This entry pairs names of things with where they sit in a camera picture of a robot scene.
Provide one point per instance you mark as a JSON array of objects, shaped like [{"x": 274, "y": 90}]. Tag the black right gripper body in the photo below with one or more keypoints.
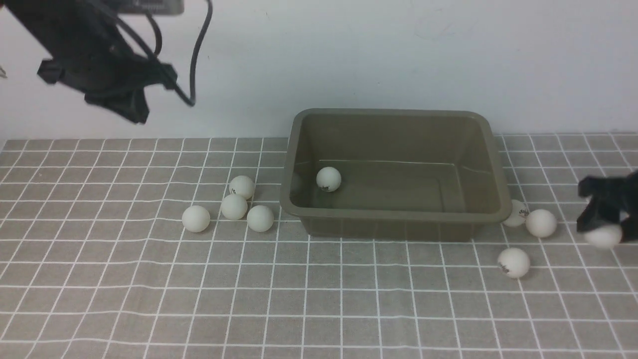
[{"x": 612, "y": 200}]

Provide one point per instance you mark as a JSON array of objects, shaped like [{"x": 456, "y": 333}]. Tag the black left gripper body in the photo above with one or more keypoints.
[{"x": 89, "y": 55}]

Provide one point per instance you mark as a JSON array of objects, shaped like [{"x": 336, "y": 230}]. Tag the white printed table-tennis ball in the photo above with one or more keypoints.
[
  {"x": 514, "y": 262},
  {"x": 518, "y": 214},
  {"x": 243, "y": 186}
]

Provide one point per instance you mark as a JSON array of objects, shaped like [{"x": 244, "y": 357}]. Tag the olive plastic bin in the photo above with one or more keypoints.
[{"x": 406, "y": 174}]

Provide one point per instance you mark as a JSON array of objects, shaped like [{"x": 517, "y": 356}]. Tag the grey checked tablecloth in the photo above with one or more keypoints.
[{"x": 95, "y": 262}]

